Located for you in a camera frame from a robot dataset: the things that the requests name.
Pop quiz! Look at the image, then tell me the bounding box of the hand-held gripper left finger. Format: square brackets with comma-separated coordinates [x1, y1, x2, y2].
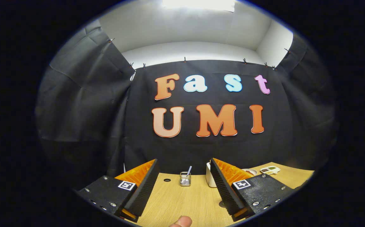
[75, 159, 160, 223]

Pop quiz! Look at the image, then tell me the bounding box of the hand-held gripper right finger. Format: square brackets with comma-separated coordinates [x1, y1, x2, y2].
[210, 157, 296, 222]

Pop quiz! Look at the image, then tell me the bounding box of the ceiling light panel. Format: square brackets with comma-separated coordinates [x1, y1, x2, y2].
[162, 0, 236, 12]

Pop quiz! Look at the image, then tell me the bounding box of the divided white dish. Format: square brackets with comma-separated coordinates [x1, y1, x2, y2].
[260, 166, 281, 175]

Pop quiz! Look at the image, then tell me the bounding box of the white toaster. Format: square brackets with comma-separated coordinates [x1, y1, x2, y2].
[206, 162, 217, 188]

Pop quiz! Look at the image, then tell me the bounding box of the black backdrop cloth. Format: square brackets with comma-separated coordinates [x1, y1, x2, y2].
[35, 27, 339, 189]

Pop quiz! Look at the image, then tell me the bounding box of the wooden table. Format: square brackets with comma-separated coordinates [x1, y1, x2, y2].
[119, 162, 315, 227]

